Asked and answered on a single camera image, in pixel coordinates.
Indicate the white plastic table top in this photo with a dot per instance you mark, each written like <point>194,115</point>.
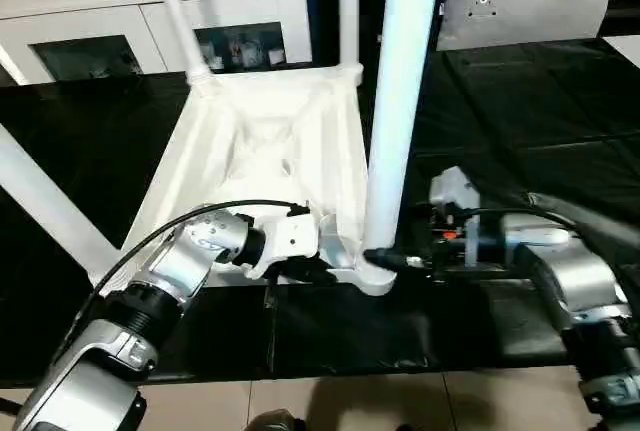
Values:
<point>260,141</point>

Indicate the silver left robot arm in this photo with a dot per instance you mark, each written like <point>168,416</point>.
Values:
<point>150,291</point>

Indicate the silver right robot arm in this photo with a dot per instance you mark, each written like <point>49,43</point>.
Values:
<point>570,271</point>

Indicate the black work mat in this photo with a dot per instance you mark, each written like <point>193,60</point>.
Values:
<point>540,121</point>

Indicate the grey cushion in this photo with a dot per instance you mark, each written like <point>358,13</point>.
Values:
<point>530,6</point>

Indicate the white flat panel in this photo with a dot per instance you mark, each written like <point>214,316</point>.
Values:
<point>625,49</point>

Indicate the black stand leg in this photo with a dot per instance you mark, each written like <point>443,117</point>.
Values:
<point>9,406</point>

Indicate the white glass-door cabinet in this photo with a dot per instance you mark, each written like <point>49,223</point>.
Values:
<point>90,6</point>

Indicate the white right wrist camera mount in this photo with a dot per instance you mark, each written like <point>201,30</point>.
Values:
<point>455,193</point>

